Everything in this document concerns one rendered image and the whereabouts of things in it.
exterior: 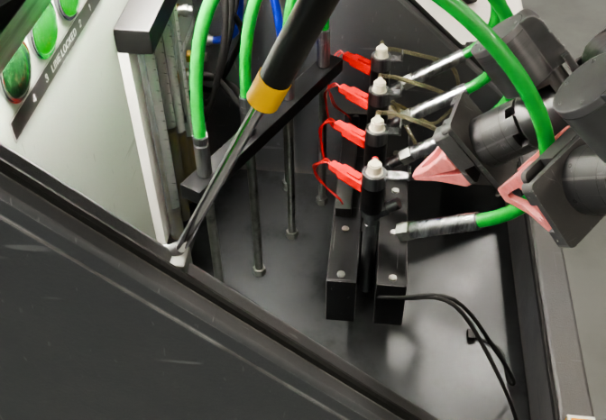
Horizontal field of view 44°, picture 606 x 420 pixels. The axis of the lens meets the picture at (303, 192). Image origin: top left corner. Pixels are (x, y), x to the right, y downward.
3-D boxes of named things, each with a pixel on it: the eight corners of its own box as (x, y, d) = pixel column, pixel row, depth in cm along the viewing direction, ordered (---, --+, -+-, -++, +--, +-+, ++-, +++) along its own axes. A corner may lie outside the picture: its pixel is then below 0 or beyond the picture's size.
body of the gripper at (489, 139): (450, 96, 82) (507, 67, 77) (505, 162, 85) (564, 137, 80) (435, 132, 78) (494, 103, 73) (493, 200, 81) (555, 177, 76)
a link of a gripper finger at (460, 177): (397, 127, 88) (461, 93, 81) (435, 170, 90) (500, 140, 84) (380, 164, 83) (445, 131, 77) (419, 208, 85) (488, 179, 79)
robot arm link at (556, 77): (594, 135, 71) (603, 104, 75) (554, 79, 69) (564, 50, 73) (531, 161, 76) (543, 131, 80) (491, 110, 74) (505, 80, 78)
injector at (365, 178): (391, 297, 100) (405, 181, 86) (354, 295, 101) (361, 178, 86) (392, 281, 102) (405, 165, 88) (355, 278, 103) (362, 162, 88)
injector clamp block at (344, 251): (398, 357, 103) (407, 286, 93) (325, 351, 104) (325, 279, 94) (401, 187, 128) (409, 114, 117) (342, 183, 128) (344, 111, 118)
